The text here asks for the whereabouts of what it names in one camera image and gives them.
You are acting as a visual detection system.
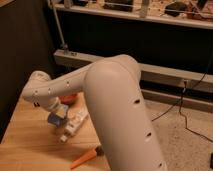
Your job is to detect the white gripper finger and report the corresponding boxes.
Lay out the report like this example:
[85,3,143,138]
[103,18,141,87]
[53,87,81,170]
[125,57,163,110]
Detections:
[56,105,68,118]

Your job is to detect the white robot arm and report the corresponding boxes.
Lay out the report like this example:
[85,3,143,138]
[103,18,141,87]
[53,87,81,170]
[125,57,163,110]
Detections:
[22,55,167,171]

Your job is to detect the orange bowl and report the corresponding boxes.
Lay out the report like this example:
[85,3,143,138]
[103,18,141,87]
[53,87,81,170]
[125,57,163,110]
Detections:
[59,94,78,105]

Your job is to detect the black and white striped block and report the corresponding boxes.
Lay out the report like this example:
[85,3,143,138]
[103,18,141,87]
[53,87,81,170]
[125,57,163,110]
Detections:
[33,102,40,107]

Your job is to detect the small white cube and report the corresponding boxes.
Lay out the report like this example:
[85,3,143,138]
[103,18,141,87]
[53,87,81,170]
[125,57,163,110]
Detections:
[60,135,68,143]

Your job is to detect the toy carrot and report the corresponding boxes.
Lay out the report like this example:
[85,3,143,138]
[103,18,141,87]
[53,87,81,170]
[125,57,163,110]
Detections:
[70,146,104,169]

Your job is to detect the metal pole stand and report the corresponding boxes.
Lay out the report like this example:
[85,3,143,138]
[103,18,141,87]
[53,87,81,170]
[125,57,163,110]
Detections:
[50,0,69,54]

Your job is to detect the black cable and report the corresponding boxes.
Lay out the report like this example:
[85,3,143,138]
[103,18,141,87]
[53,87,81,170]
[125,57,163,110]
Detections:
[151,49,213,143]

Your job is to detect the white wall shelf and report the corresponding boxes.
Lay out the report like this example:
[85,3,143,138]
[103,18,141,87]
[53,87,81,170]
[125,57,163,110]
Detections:
[53,4,213,30]

